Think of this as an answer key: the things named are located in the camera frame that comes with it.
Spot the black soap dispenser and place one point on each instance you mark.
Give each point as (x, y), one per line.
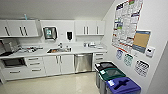
(69, 36)

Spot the white wall thermostat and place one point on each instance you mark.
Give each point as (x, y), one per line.
(150, 52)

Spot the white wide drawer unit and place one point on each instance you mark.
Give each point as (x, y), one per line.
(34, 66)

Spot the white drawer under microwave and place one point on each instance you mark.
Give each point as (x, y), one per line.
(15, 72)

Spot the large wall notice poster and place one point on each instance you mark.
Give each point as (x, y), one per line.
(126, 26)

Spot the steel paper towel dispenser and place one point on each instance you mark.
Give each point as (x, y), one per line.
(50, 33)

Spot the white narrow drawer unit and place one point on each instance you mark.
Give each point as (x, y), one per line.
(99, 60)

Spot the grey bin black lid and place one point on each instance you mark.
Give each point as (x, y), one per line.
(105, 65)

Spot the chrome faucet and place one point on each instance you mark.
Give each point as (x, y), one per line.
(60, 45)

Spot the dish drying rack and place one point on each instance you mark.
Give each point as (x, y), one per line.
(30, 50)

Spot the grey bin green lid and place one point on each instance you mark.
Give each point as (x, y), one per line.
(111, 74)

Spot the stainless steel sink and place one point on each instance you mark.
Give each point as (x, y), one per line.
(59, 50)

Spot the black built-in microwave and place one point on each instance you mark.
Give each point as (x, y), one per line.
(13, 62)

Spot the stainless steel dishwasher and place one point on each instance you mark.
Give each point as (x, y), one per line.
(83, 63)

